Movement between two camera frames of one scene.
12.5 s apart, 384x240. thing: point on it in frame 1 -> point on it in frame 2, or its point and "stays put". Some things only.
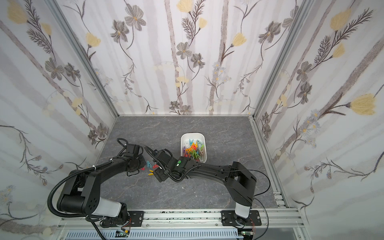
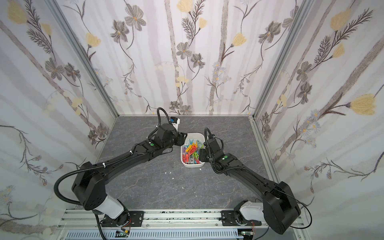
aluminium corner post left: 58,11 stays put
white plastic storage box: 193,145 stays put
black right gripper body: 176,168 -> 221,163
